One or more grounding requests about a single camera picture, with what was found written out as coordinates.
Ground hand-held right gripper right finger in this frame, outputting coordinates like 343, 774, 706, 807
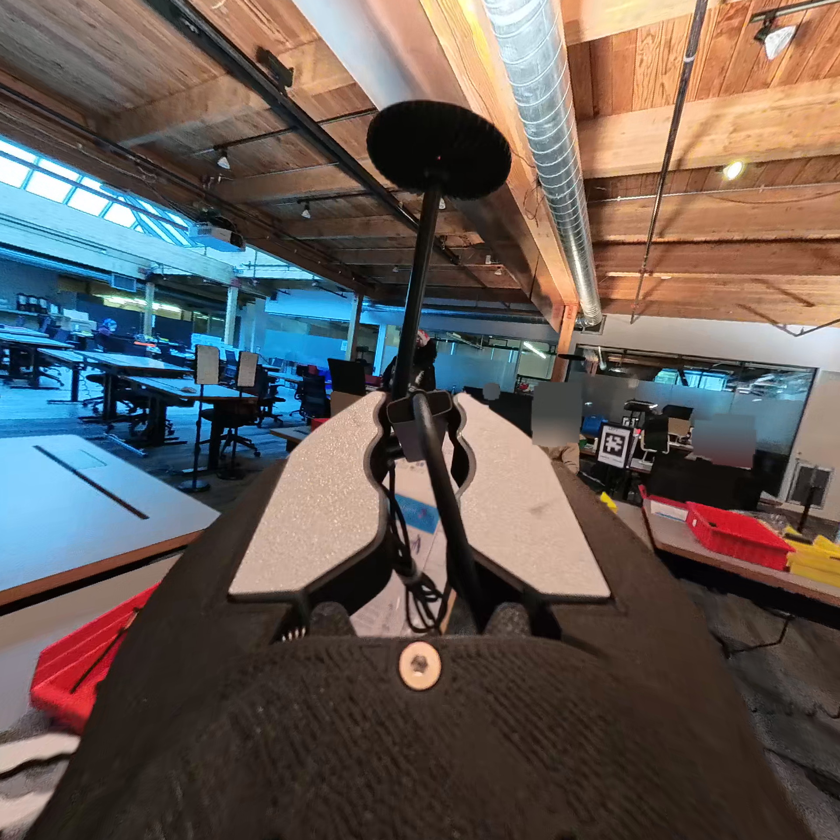
449, 392, 613, 618

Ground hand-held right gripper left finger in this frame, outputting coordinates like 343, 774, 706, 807
227, 390, 395, 614

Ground black hub cable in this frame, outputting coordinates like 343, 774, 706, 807
412, 392, 487, 634

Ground black cable with black plug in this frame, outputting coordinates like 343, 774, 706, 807
382, 453, 454, 634

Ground grey USB hub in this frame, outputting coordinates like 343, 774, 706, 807
386, 388, 455, 462

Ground red plastic bin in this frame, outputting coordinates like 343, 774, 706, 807
29, 581, 161, 735

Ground blue-headed leaflet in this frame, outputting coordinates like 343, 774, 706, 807
394, 495, 441, 534

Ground black and white marker sign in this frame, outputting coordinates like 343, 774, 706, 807
594, 423, 634, 470

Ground black office chair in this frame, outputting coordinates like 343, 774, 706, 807
197, 387, 265, 483

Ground wooden table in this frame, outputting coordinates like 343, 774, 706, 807
640, 495, 840, 608

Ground red mesh basket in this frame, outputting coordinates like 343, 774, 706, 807
686, 500, 796, 572

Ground white table with brown edge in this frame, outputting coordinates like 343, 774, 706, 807
0, 433, 221, 608

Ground white ceiling projector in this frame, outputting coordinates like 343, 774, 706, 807
189, 222, 248, 253

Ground black pole with disc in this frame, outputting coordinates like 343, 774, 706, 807
365, 100, 513, 403

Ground silver ventilation duct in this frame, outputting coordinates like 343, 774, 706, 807
482, 0, 605, 327

